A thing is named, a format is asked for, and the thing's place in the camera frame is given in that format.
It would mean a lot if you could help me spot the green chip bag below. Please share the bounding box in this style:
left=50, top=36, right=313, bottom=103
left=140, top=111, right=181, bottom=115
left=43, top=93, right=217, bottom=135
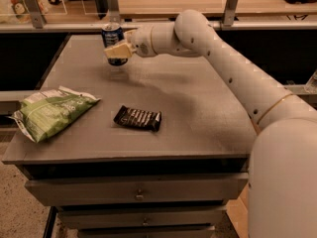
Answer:
left=10, top=86, right=99, bottom=143

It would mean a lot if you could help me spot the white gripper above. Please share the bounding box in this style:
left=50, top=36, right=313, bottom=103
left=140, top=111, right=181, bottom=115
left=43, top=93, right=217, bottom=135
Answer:
left=104, top=25, right=157, bottom=59

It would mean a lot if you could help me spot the metal glass railing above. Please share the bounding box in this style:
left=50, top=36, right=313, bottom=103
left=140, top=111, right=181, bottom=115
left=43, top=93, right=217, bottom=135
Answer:
left=0, top=0, right=317, bottom=35

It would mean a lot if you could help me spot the blue pepsi can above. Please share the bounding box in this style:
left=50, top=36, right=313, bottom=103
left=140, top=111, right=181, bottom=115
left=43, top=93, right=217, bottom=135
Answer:
left=101, top=22, right=128, bottom=66

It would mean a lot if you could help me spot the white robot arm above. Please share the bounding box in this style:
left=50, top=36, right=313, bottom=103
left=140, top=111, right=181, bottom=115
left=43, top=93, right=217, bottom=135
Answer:
left=105, top=10, right=317, bottom=238

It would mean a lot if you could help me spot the orange snack bag behind glass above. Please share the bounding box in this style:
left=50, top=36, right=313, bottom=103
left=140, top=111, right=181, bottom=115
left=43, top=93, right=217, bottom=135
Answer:
left=0, top=0, right=50, bottom=24

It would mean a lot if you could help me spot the grey drawer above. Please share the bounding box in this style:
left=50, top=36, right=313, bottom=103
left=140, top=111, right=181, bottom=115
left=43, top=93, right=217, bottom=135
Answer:
left=58, top=205, right=226, bottom=229
left=26, top=173, right=248, bottom=206
left=78, top=226, right=215, bottom=238

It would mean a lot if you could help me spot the middle grey drawer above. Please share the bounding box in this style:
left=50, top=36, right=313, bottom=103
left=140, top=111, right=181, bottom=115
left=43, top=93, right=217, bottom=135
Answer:
left=58, top=205, right=226, bottom=229

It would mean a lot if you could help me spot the bottom grey drawer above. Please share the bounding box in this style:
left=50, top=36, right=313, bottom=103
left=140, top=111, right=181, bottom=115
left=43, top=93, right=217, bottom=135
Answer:
left=78, top=226, right=215, bottom=238

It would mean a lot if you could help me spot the black rxbar chocolate bar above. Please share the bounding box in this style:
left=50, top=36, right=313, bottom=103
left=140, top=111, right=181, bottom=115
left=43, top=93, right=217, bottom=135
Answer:
left=113, top=106, right=161, bottom=132

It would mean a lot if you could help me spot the cardboard box of snacks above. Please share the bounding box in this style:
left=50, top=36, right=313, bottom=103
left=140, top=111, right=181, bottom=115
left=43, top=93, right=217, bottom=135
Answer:
left=227, top=186, right=249, bottom=238

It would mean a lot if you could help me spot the top grey drawer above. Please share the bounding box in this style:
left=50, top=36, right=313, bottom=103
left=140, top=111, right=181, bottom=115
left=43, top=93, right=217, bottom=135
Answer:
left=26, top=173, right=248, bottom=206

